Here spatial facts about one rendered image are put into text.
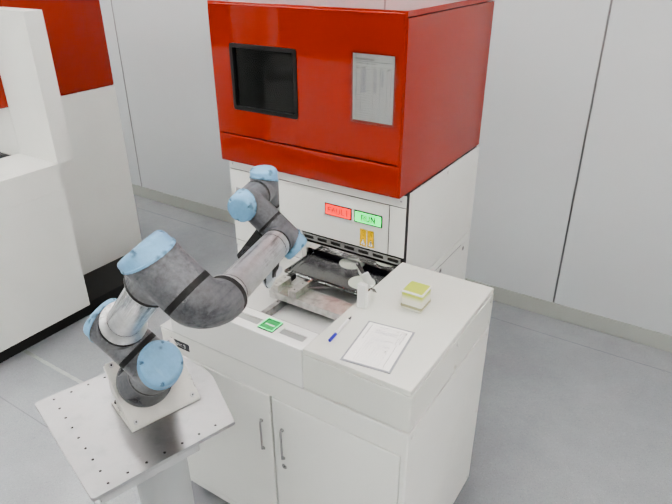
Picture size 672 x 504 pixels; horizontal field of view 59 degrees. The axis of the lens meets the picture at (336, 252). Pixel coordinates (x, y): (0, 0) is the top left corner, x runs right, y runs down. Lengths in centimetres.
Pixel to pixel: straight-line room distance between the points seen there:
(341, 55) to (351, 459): 126
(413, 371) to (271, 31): 123
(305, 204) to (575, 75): 164
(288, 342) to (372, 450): 39
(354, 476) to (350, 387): 33
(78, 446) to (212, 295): 73
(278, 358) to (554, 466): 148
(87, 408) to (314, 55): 130
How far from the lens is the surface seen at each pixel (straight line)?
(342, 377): 168
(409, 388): 158
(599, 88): 331
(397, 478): 180
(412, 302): 186
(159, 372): 155
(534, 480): 277
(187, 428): 173
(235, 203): 149
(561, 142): 340
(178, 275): 118
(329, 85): 205
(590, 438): 303
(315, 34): 205
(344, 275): 220
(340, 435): 182
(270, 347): 179
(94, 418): 184
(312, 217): 231
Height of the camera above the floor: 198
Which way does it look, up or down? 27 degrees down
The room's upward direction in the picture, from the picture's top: straight up
